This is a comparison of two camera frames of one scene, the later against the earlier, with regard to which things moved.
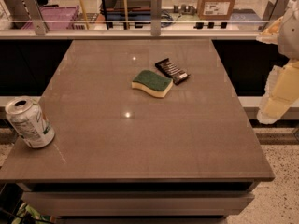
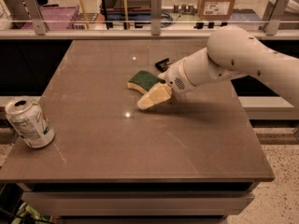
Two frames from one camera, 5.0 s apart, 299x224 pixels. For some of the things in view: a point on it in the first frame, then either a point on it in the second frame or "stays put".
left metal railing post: (35, 12) stays put
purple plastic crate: (56, 17) stays put
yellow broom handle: (82, 4) stays put
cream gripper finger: (281, 92) -> (177, 77)
